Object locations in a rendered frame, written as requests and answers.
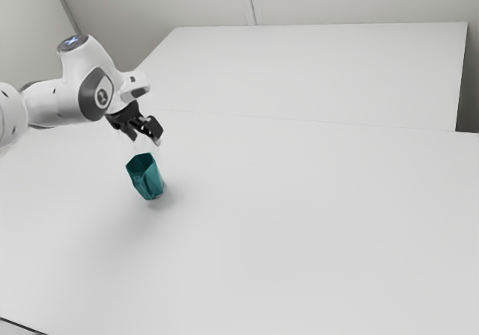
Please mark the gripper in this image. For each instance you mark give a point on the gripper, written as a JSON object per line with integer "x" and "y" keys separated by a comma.
{"x": 126, "y": 116}

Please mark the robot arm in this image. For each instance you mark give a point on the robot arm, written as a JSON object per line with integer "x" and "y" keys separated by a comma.
{"x": 48, "y": 99}

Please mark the teal faceted mug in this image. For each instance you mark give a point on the teal faceted mug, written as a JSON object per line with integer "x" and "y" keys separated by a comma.
{"x": 145, "y": 178}

